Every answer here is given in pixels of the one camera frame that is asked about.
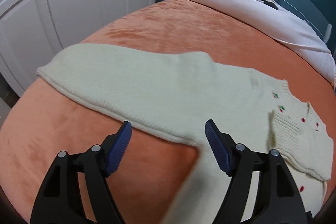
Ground cream knitted sweater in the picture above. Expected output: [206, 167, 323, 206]
[37, 44, 334, 223]

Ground white pink duvet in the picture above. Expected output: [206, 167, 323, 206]
[189, 0, 335, 85]

